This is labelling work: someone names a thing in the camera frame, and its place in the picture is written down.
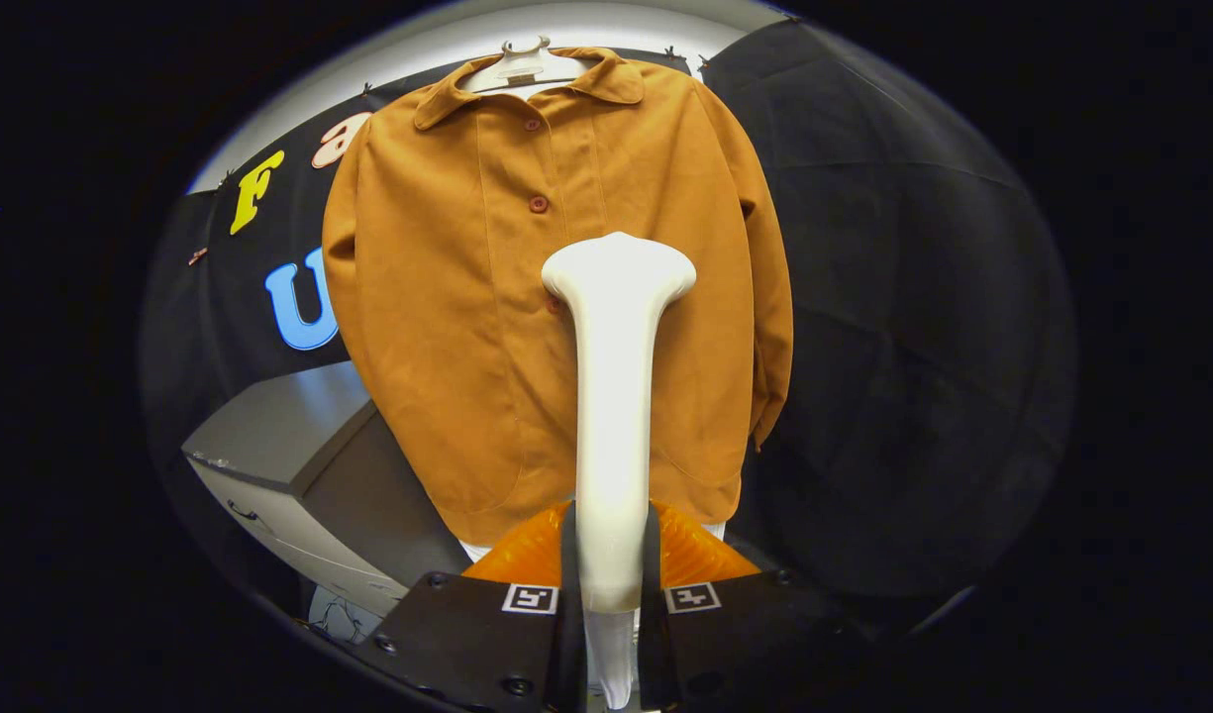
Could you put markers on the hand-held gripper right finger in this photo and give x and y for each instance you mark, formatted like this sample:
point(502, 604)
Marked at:
point(745, 644)

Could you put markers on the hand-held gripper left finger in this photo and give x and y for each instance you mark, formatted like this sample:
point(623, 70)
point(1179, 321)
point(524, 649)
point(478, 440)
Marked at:
point(467, 644)

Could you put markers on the orange button shirt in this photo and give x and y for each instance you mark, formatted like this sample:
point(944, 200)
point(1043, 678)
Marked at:
point(448, 297)

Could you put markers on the white clothes hanger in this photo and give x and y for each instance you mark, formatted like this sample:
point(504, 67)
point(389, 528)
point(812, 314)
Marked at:
point(522, 67)

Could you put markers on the grey cabinet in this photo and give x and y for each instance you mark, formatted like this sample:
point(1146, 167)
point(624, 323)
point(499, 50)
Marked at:
point(269, 426)

